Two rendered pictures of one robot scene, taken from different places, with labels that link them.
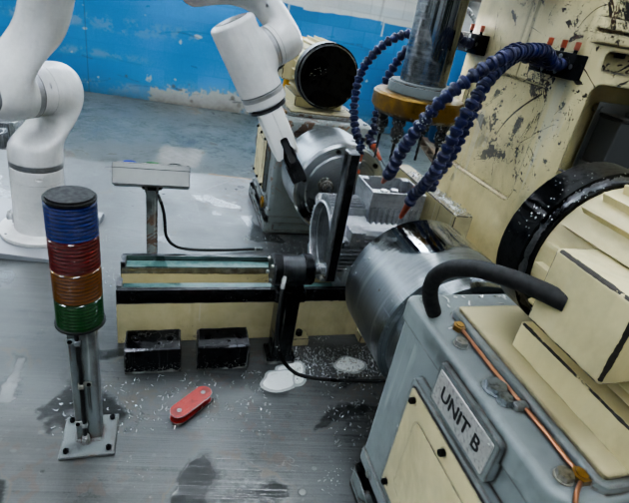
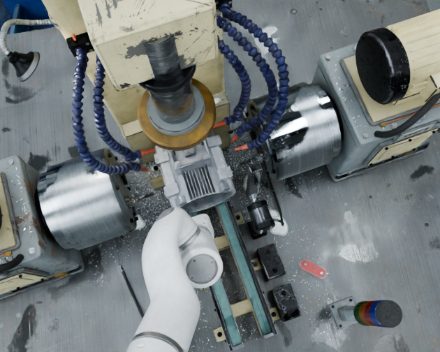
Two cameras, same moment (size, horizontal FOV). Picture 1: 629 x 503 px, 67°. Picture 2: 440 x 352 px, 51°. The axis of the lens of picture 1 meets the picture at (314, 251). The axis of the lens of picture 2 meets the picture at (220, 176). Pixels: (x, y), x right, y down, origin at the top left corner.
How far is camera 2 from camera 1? 1.23 m
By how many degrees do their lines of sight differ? 62
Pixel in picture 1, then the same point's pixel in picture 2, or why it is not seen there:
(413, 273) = (320, 139)
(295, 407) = (295, 213)
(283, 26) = (187, 223)
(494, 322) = (380, 109)
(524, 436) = (437, 113)
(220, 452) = (335, 246)
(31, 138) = not seen: outside the picture
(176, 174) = not seen: hidden behind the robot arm
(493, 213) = (200, 72)
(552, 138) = not seen: hidden behind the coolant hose
